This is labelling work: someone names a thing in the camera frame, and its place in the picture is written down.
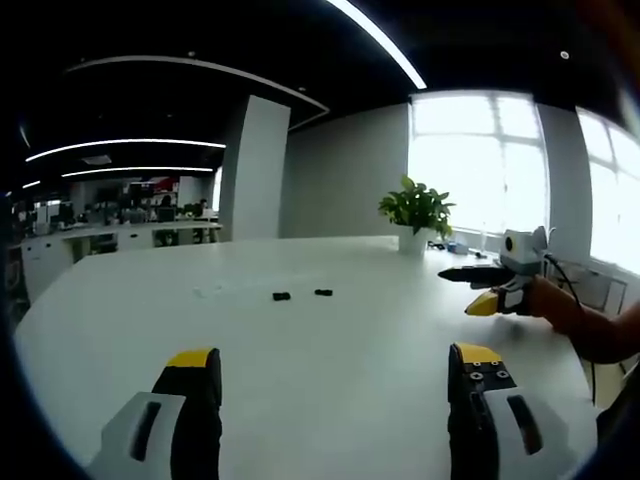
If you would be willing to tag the green potted plant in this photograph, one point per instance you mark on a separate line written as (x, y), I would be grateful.
(417, 205)

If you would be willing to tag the white low cabinet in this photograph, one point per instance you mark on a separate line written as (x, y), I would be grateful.
(45, 260)

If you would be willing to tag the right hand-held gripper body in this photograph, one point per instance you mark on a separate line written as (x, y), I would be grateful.
(522, 250)

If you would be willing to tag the person's right hand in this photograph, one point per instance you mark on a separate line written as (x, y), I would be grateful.
(550, 305)

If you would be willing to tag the white plant pot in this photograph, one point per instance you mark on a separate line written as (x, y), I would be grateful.
(413, 241)

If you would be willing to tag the window radiator cover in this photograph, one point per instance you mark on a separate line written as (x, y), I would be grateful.
(590, 285)

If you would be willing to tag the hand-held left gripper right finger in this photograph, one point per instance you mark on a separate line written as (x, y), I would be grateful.
(480, 400)

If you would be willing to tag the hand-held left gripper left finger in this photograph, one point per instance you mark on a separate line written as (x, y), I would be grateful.
(192, 400)

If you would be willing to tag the white office counter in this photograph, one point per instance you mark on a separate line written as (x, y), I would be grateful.
(125, 235)

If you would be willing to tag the black plastic buckle part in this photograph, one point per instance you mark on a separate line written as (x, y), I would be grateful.
(282, 296)
(324, 292)

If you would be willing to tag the long ceiling light strip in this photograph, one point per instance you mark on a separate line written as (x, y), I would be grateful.
(377, 42)

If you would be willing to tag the small blue box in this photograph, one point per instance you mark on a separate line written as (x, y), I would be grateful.
(457, 245)

